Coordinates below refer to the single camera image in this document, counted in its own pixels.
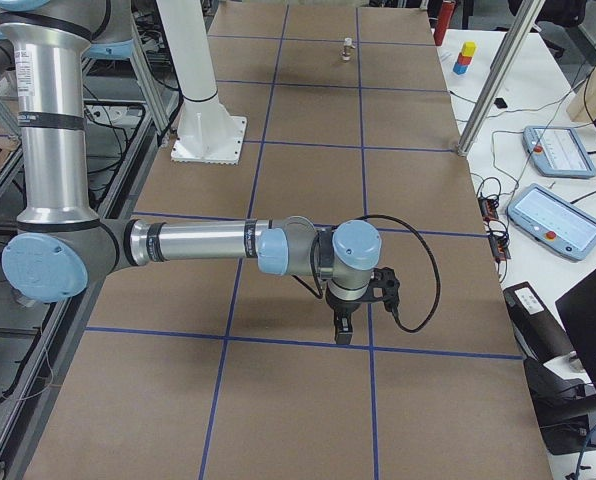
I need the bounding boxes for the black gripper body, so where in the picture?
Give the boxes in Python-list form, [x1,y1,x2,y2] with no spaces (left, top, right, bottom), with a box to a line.
[325,288,378,317]

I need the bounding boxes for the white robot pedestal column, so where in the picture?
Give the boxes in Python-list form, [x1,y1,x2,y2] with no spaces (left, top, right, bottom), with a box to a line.
[157,0,247,165]

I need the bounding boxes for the red cylinder bottle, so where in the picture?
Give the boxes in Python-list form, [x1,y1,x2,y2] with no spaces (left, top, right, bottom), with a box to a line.
[433,0,455,46]

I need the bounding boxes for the black camera cable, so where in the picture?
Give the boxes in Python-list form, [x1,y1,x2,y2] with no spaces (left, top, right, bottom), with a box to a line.
[292,214,443,334]

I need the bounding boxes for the far teach pendant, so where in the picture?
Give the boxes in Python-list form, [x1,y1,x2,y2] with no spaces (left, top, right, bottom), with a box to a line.
[523,126,596,179]

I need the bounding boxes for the teach pendant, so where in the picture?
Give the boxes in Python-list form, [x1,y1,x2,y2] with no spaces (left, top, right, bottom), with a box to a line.
[523,126,596,179]
[507,184,596,261]

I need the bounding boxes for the near teach pendant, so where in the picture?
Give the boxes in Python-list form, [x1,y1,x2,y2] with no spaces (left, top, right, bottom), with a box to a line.
[507,184,596,261]

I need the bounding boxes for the small black square object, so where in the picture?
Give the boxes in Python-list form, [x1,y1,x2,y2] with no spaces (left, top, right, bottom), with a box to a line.
[494,97,508,109]

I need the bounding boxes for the black box with label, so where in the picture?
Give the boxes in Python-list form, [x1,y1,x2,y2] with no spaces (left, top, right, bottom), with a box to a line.
[503,282,574,363]

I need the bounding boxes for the orange black electronics board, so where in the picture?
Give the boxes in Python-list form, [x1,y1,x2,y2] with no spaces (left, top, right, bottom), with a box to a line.
[477,195,511,263]

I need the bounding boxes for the yellow cube block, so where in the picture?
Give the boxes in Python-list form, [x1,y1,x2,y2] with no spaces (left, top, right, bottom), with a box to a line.
[461,41,477,58]

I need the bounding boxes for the aluminium frame post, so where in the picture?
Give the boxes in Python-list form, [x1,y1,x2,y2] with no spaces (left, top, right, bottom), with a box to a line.
[456,0,545,157]

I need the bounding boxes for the white PPR valve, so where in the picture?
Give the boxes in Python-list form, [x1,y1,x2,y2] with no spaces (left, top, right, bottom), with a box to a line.
[341,37,356,62]

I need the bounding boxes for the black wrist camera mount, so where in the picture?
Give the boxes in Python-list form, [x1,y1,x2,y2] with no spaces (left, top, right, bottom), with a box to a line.
[369,267,400,317]

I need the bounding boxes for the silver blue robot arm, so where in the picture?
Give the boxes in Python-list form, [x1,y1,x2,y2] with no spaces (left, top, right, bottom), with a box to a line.
[0,1,386,344]

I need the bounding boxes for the blue cube block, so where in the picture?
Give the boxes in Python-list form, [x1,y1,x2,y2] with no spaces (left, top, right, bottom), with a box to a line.
[452,63,468,75]

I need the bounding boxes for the red cube block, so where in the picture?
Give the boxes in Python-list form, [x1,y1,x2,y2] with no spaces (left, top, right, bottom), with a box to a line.
[455,53,473,69]

